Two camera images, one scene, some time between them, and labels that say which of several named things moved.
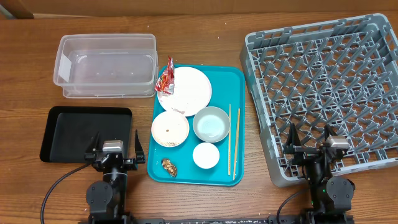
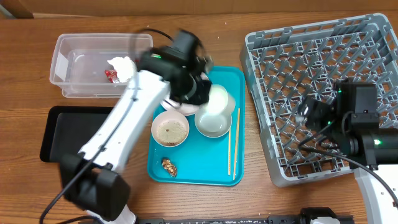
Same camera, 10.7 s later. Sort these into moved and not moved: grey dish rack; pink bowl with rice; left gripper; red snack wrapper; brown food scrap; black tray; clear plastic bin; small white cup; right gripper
Moved: small white cup; red snack wrapper; left gripper; right gripper
Not moved: grey dish rack; clear plastic bin; black tray; brown food scrap; pink bowl with rice
